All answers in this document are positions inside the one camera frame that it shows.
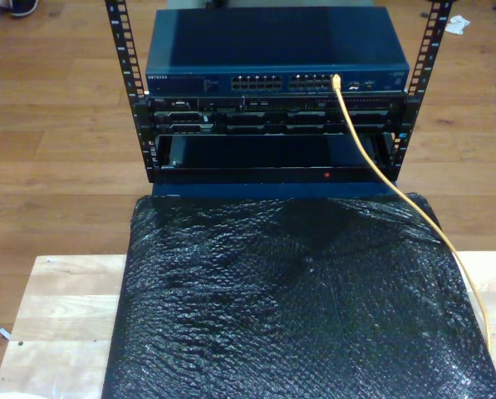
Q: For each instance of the black bubble wrap mat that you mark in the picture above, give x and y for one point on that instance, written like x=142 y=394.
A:
x=272 y=311

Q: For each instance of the blue network switch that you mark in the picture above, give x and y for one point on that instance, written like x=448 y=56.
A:
x=272 y=41

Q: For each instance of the black rack frame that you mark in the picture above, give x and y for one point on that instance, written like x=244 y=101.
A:
x=121 y=50

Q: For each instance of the blue base panel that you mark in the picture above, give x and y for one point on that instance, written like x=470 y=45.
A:
x=272 y=191

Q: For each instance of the white crumpled paper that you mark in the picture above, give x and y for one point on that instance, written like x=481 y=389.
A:
x=457 y=26

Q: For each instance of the black rack server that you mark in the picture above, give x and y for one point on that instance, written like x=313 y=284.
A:
x=272 y=120

